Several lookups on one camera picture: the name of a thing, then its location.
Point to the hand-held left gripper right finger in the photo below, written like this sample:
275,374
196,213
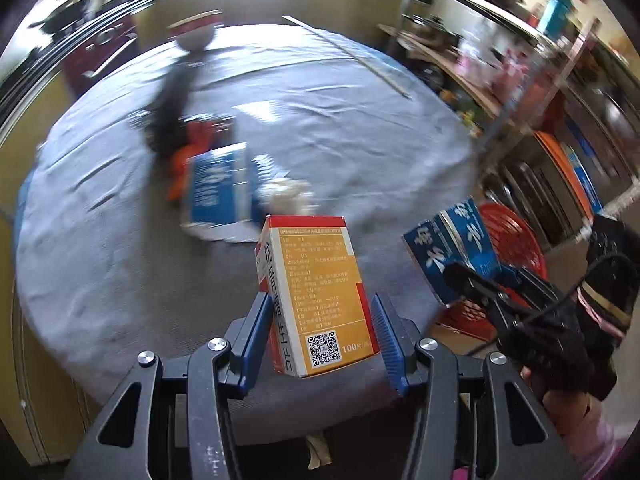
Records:
392,350

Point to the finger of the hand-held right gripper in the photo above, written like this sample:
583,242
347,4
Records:
475,287
527,287

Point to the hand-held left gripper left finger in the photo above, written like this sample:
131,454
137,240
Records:
250,350

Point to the red plastic basket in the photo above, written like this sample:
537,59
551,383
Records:
515,240

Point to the blue white carton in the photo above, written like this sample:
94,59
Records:
450,240
215,185

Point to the orange white medicine box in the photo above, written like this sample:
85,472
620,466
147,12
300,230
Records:
320,285

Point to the white tissue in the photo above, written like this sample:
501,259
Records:
287,197

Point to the red packet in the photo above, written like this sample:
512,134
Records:
210,132

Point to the black plastic bag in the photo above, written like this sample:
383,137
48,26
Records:
167,120

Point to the person's right forearm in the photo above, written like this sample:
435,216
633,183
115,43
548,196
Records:
605,450

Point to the person's right hand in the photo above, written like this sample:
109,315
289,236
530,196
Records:
570,412

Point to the orange blue packages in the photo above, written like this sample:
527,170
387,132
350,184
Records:
570,170

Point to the wooden shelf rack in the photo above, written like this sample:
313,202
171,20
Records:
500,105

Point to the grey tablecloth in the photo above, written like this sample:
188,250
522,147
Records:
350,135

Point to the pink plastic bags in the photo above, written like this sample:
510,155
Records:
495,65

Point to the long wooden stick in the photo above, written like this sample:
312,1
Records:
350,52

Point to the teal box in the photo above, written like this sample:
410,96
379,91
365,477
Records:
557,10

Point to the yellow side base cabinet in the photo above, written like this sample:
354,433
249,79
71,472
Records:
30,125

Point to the red white ceramic bowl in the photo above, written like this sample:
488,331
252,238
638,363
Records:
195,37

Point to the dark red oven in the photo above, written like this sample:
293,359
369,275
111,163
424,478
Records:
95,55

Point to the black wok with lid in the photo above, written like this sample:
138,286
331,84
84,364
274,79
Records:
62,10

